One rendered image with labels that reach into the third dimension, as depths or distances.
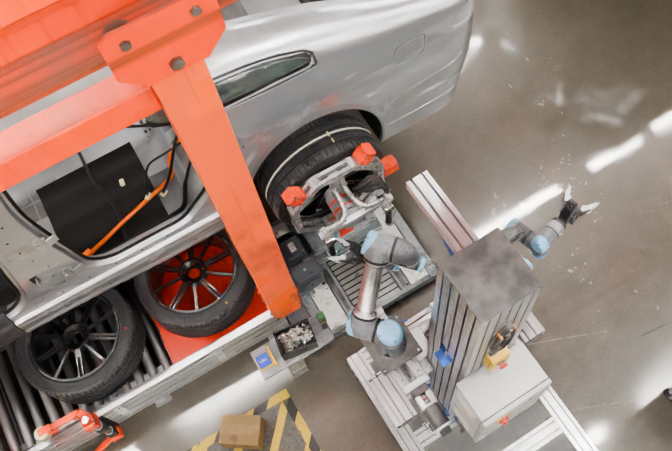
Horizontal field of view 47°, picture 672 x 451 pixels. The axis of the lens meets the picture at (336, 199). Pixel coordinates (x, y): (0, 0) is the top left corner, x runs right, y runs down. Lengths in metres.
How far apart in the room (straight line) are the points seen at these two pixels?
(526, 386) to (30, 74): 2.27
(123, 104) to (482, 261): 1.25
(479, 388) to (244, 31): 1.78
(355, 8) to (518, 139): 2.04
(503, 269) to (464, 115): 2.73
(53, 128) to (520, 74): 3.81
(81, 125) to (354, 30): 1.60
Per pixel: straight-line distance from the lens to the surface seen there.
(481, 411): 3.29
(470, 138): 5.15
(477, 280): 2.59
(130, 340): 4.34
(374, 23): 3.50
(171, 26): 1.91
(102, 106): 2.20
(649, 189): 5.19
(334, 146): 3.78
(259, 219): 3.04
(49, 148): 2.24
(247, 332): 4.33
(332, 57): 3.44
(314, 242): 4.59
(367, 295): 3.49
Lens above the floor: 4.46
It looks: 64 degrees down
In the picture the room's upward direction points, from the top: 11 degrees counter-clockwise
